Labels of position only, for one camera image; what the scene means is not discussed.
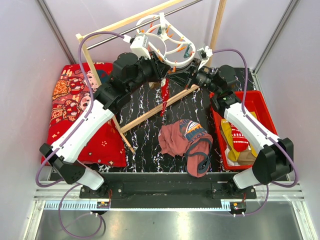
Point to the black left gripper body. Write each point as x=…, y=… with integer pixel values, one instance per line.
x=149, y=70

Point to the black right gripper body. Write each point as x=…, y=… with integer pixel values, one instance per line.
x=202, y=78

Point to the red patterned sock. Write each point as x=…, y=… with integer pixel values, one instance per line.
x=165, y=94
x=240, y=143

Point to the white plastic clip hanger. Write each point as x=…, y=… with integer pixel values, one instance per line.
x=169, y=44

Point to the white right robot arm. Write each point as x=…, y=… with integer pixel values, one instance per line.
x=274, y=155

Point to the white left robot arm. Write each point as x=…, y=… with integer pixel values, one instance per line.
x=129, y=72

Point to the metal hanging rod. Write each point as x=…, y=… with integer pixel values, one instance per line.
x=142, y=25

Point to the red plastic bin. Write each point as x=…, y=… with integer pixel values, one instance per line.
x=256, y=104

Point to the maroon printed shirt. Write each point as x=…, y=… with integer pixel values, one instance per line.
x=187, y=138

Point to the red patterned pillow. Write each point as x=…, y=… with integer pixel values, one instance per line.
x=70, y=98

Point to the yellow sock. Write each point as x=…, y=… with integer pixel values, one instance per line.
x=232, y=154

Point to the plain brown sock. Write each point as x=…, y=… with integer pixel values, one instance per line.
x=246, y=157

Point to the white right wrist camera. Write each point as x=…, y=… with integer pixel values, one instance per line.
x=205, y=53

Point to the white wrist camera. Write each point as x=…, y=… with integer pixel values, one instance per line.
x=205, y=53
x=139, y=46

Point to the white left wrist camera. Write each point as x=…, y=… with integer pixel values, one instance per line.
x=139, y=46

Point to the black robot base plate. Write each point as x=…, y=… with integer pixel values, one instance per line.
x=167, y=191

